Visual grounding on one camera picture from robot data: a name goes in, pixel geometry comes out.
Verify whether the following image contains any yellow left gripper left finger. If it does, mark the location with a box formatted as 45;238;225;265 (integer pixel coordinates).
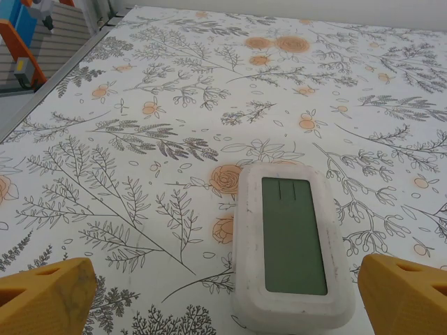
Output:
0;257;97;335

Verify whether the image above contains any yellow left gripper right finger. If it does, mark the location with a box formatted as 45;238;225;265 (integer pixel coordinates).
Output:
358;253;447;335

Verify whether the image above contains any white digital clock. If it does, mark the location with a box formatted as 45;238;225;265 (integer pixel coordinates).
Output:
231;162;357;329

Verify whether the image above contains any floral print tablecloth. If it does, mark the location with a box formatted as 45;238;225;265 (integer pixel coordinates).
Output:
0;5;447;335

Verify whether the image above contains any aluminium side rail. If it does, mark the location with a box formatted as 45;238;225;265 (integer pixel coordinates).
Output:
0;13;122;144

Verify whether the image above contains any blue orange machine wall sticker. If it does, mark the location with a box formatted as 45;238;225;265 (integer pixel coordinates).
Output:
0;0;76;94

